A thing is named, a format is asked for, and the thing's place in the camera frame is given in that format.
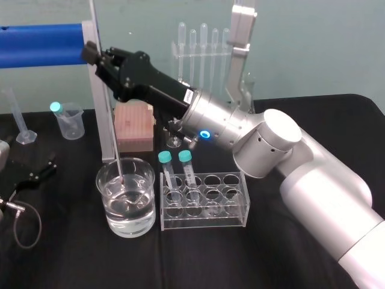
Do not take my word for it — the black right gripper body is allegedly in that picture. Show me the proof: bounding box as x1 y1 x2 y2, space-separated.
111 51 196 113

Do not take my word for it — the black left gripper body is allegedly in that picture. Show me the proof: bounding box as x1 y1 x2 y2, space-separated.
2 158 34 196

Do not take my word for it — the thin glass thermometer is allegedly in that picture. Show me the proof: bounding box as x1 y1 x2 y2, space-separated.
89 0 125 185

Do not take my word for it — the small clear plastic beaker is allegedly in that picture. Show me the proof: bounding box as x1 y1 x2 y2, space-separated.
55 102 85 140

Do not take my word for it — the glass beaker with water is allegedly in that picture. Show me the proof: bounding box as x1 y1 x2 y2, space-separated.
95 157 157 239

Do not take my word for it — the teal capped centrifuge tube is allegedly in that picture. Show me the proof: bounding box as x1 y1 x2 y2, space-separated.
177 150 202 209
158 151 182 209

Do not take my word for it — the clear acrylic test tube rack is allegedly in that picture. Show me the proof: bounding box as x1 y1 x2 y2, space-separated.
159 171 251 231

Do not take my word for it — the clear plastic graduated cylinder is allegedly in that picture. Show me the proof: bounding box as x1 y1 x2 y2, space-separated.
1 87 39 145

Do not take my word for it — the brown pipette tip box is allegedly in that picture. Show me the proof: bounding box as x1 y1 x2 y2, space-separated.
114 102 155 152

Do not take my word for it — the blue cylinder bar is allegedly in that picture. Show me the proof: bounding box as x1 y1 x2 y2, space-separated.
0 23 87 69

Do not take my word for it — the clear plastic transfer pipette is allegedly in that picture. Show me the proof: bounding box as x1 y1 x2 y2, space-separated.
177 22 186 82
188 28 197 89
199 22 209 91

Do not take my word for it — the small glass flask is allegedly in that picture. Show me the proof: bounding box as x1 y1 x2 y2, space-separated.
163 118 185 149

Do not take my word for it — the clear acrylic pipette stand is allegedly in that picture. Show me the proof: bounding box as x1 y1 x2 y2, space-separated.
170 40 233 92

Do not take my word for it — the black table cloth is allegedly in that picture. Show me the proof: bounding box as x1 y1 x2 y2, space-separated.
0 93 385 289

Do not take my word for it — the grey cable with silver plug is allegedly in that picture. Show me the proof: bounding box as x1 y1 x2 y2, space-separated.
0 198 42 249

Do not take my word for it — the aluminium stand post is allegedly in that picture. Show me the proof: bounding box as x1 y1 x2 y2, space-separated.
81 20 122 165

